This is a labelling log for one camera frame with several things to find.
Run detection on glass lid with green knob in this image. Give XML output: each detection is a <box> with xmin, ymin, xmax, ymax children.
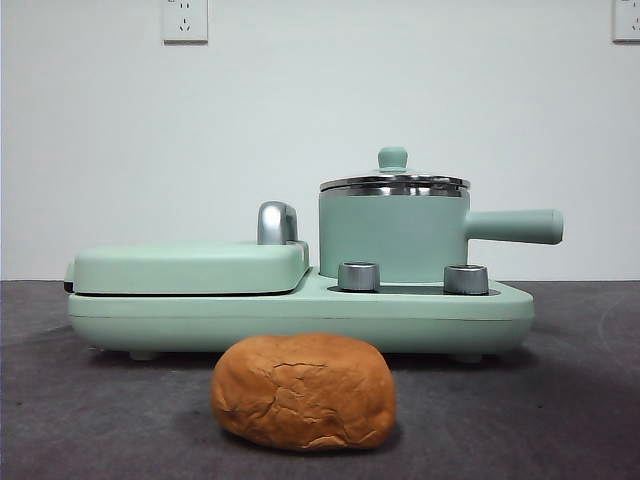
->
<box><xmin>319</xmin><ymin>145</ymin><xmax>471</xmax><ymax>194</ymax></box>

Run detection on brown potato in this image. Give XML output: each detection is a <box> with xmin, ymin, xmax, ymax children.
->
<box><xmin>209</xmin><ymin>332</ymin><xmax>397</xmax><ymax>453</ymax></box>

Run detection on silver control knob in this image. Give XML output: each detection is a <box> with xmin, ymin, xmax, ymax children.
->
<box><xmin>442</xmin><ymin>263</ymin><xmax>489</xmax><ymax>295</ymax></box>
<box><xmin>337</xmin><ymin>261</ymin><xmax>381</xmax><ymax>292</ymax></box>

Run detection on mint green breakfast machine base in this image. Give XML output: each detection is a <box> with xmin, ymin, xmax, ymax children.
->
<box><xmin>67</xmin><ymin>266</ymin><xmax>535</xmax><ymax>362</ymax></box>

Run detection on mint green griddle cover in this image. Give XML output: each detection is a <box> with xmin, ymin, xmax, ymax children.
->
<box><xmin>63</xmin><ymin>238</ymin><xmax>311</xmax><ymax>296</ymax></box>

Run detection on silver cover handle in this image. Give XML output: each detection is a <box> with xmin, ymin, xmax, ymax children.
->
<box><xmin>256</xmin><ymin>200</ymin><xmax>301</xmax><ymax>246</ymax></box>

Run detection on mint green pot with handle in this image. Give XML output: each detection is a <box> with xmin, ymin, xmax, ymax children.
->
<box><xmin>318</xmin><ymin>189</ymin><xmax>565</xmax><ymax>285</ymax></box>

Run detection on white wall socket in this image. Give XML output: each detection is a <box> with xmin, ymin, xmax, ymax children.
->
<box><xmin>162</xmin><ymin>0</ymin><xmax>209</xmax><ymax>45</ymax></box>
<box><xmin>612</xmin><ymin>0</ymin><xmax>640</xmax><ymax>44</ymax></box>

